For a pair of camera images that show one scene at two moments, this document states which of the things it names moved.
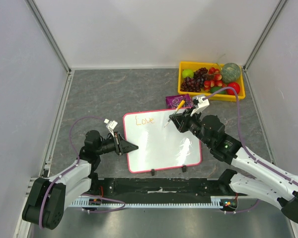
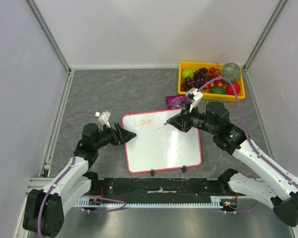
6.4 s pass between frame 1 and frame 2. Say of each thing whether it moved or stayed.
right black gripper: stayed
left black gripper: moved
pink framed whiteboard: stayed
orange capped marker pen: moved
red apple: stayed
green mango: stayed
